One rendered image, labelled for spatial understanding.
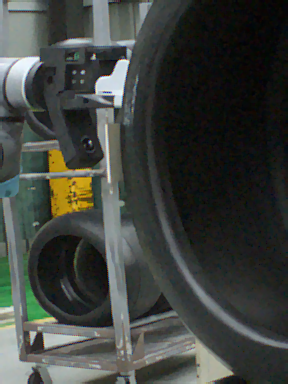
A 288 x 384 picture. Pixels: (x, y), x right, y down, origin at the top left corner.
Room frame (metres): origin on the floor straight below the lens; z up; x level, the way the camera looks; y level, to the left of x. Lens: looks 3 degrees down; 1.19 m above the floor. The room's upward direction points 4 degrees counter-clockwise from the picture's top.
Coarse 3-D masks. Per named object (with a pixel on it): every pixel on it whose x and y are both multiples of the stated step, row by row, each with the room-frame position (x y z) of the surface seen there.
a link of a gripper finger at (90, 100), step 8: (80, 96) 1.37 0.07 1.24; (88, 96) 1.37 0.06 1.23; (96, 96) 1.37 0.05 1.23; (104, 96) 1.36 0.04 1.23; (112, 96) 1.35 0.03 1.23; (72, 104) 1.38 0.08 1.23; (80, 104) 1.37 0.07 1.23; (88, 104) 1.36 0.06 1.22; (96, 104) 1.36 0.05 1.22; (104, 104) 1.35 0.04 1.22; (112, 104) 1.35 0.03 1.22
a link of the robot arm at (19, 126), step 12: (0, 120) 1.52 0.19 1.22; (12, 120) 1.53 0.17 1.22; (24, 120) 1.55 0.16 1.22; (0, 132) 1.51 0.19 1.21; (12, 132) 1.53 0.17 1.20; (12, 144) 1.52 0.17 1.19; (12, 156) 1.52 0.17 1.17; (12, 168) 1.53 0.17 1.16; (0, 180) 1.52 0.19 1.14; (12, 180) 1.53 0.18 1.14; (0, 192) 1.53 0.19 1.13; (12, 192) 1.54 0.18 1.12
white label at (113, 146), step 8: (112, 128) 1.25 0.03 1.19; (112, 136) 1.25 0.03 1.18; (112, 144) 1.25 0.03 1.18; (120, 144) 1.27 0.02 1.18; (112, 152) 1.25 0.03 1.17; (120, 152) 1.27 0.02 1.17; (112, 160) 1.25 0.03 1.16; (120, 160) 1.27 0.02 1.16; (112, 168) 1.24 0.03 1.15; (120, 168) 1.26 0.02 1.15; (112, 176) 1.24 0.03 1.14; (120, 176) 1.26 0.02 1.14
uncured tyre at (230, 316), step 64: (192, 0) 1.14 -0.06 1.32; (256, 0) 1.33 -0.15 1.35; (192, 64) 1.32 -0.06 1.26; (256, 64) 1.39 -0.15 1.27; (128, 128) 1.22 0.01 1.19; (192, 128) 1.33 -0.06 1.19; (256, 128) 1.40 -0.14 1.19; (128, 192) 1.23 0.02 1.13; (192, 192) 1.32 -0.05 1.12; (256, 192) 1.39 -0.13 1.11; (192, 256) 1.18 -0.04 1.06; (256, 256) 1.35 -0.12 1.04; (192, 320) 1.17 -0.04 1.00; (256, 320) 1.27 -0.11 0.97
